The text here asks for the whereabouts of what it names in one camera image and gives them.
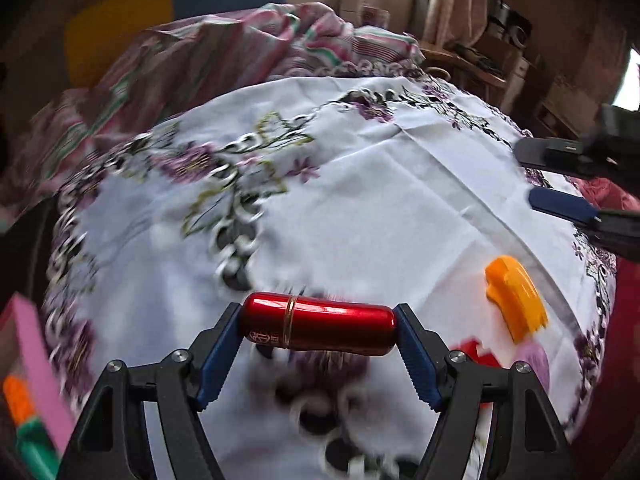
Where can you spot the red metal tube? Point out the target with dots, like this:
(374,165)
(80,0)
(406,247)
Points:
(325,325)

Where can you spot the white carton box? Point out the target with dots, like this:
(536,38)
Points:
(350,0)

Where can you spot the wooden desk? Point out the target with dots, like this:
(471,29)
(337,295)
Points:
(465,67)

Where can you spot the red puzzle piece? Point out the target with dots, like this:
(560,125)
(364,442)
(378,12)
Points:
(472,352)

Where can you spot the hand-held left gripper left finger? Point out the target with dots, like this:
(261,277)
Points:
(220,355)

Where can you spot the white embroidered tablecloth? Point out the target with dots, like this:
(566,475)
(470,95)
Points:
(375,220)

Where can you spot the orange plastic toy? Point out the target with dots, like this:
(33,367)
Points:
(20,400)

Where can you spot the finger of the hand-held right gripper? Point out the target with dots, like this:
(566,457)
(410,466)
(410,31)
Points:
(560,205)
(550,155)

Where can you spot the green plastic cup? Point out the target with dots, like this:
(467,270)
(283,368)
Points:
(35,450)

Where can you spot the orange curved plastic piece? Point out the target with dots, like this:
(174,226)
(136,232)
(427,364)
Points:
(517,300)

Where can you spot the striped pink blanket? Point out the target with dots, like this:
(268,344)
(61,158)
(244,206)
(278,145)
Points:
(200,50)

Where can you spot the pink box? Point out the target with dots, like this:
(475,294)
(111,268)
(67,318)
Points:
(35,360)

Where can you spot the yellow cushion panel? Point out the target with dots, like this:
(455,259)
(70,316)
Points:
(115,30)

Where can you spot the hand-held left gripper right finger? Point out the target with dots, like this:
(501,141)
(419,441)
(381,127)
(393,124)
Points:
(417,360)

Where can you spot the dark red cloth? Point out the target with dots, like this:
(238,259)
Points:
(615,360)

